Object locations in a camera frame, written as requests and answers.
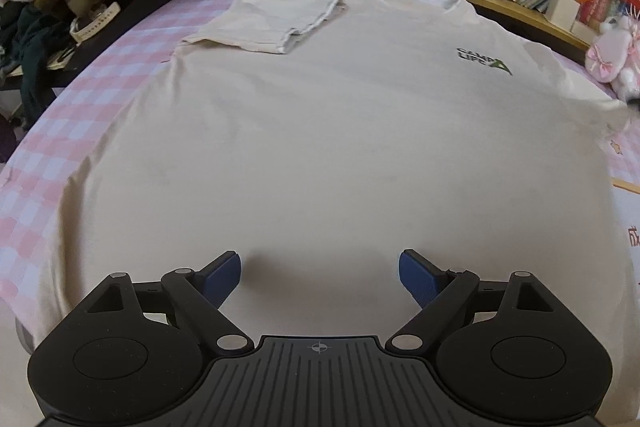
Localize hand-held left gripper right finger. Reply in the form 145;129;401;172
385;248;556;353

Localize dark green clothes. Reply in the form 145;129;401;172
0;2;76;128

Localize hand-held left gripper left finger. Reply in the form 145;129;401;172
85;249;253;353

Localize open white cardboard box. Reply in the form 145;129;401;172
545;0;581;32

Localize white pink plush bunny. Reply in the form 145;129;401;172
585;4;640;102

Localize pink checked table mat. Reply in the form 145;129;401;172
0;0;640;348

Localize cream t-shirt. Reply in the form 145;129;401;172
32;0;631;358

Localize beige watch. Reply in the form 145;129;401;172
70;2;121;42

